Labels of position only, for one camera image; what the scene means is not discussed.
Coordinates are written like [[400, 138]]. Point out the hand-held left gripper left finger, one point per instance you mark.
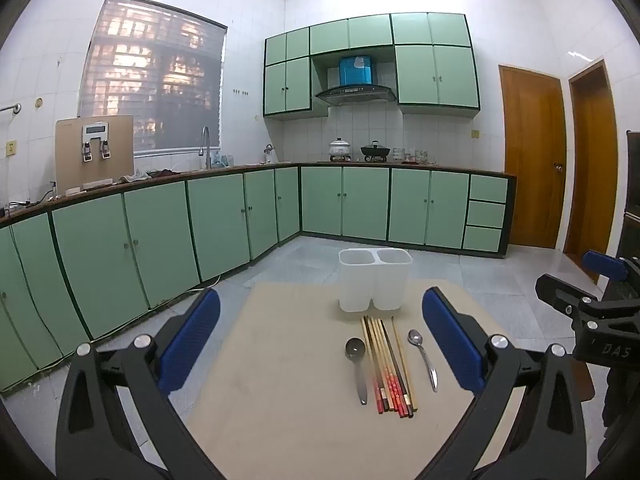
[[192, 340]]

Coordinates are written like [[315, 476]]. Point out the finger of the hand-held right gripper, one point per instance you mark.
[[555, 290], [605, 265]]

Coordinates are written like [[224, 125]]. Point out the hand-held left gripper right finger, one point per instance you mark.
[[450, 337]]

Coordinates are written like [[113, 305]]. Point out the silver metal spoon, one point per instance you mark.
[[416, 337]]

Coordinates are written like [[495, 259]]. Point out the row of mixed chopsticks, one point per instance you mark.
[[387, 375]]

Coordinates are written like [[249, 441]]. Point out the dark round soup spoon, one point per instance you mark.
[[355, 348]]

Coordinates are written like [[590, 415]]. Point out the white two-compartment utensil holder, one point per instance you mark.
[[357, 285]]

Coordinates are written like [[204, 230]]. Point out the plain wooden door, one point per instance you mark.
[[592, 170]]

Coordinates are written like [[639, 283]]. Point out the green lower kitchen cabinets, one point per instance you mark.
[[160, 240]]

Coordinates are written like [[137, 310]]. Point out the crumpled cloth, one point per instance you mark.
[[150, 175]]

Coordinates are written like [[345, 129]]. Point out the bottles beside sink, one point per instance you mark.
[[222, 160]]

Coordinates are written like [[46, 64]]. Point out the group of cups and jars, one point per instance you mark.
[[415, 156]]

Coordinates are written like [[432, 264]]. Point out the chrome sink faucet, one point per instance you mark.
[[205, 145]]

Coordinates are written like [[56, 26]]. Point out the black wok with lid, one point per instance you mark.
[[375, 150]]

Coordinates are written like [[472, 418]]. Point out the small chrome tap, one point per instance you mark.
[[269, 150]]

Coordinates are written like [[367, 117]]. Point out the white lidded pot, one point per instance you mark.
[[339, 149]]

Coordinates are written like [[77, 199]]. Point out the brown cardboard panel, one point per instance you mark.
[[67, 160]]

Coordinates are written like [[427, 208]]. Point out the white water purifier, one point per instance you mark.
[[96, 132]]

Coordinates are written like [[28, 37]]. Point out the window with blinds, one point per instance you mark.
[[150, 85]]

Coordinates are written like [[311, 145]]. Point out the range hood with blue film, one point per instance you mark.
[[356, 72]]

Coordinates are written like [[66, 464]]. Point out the chrome towel bar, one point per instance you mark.
[[10, 108]]

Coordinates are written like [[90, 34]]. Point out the green upper wall cabinets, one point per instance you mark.
[[415, 75]]

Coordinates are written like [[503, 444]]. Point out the yellow wall socket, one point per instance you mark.
[[10, 148]]

